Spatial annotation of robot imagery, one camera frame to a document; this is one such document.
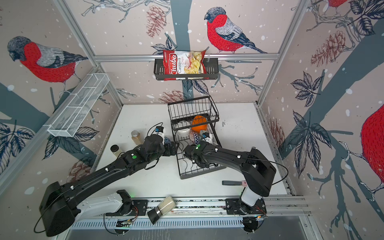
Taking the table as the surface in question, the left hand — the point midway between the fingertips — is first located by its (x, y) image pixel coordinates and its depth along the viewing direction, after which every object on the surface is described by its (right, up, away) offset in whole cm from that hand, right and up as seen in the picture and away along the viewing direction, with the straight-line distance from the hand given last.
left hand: (173, 144), depth 77 cm
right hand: (+24, -6, +4) cm, 25 cm away
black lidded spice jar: (-35, -5, +8) cm, 36 cm away
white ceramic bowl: (+5, +4, +20) cm, 21 cm away
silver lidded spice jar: (-25, +1, +15) cm, 29 cm away
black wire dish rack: (+3, +16, +11) cm, 20 cm away
